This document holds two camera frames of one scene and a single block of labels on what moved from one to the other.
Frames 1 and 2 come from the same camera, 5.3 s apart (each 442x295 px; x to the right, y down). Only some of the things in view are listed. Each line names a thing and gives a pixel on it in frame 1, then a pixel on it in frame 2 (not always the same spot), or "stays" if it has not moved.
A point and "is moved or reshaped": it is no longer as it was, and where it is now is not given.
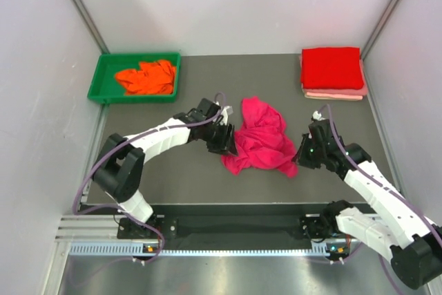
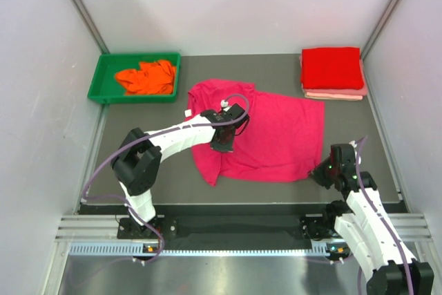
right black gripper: (300, 157) to (316, 173)
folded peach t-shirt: (338, 97) stays
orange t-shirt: (155, 77) stays
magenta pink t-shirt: (262, 141) is moved or reshaped
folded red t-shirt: (333, 68) stays
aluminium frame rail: (89, 229) stays
